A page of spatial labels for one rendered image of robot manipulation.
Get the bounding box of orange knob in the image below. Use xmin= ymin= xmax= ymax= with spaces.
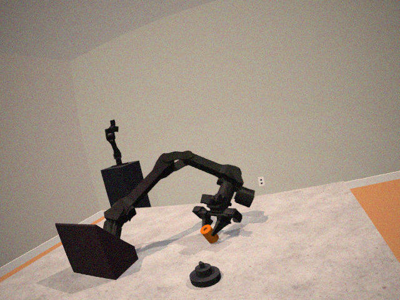
xmin=201 ymin=225 xmax=219 ymax=243

